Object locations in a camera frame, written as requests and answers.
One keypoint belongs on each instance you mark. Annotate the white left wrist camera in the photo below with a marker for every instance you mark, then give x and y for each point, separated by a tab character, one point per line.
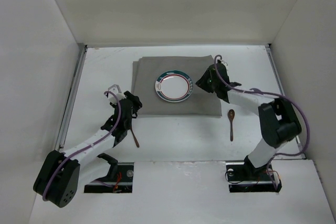
114	94

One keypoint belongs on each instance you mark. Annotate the white plate with coloured rim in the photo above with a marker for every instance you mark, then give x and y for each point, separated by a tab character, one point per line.
174	86

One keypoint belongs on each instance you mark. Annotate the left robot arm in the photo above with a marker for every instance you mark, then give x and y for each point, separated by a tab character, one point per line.
63	173

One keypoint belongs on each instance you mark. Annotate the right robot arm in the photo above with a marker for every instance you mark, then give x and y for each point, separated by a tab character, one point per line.
278	121

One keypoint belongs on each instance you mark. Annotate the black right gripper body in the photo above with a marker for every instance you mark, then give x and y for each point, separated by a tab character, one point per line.
206	82

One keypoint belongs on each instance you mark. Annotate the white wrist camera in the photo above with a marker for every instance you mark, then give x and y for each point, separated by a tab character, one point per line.
114	94
223	63

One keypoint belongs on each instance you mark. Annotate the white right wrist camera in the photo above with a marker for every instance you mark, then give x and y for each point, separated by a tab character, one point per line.
223	63

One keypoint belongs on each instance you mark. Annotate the grey cloth napkin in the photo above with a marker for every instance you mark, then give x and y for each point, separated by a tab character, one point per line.
147	69

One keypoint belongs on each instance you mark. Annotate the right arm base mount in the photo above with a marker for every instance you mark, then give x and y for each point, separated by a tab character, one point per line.
242	177

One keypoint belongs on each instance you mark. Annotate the brown wooden fork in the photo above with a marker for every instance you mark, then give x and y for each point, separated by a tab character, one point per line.
135	138

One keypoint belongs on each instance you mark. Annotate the brown wooden spoon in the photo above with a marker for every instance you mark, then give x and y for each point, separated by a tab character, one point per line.
231	116

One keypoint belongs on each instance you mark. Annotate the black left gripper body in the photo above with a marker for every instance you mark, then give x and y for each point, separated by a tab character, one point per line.
128	118

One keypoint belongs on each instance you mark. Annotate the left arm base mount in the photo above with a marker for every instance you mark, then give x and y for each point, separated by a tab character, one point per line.
118	178

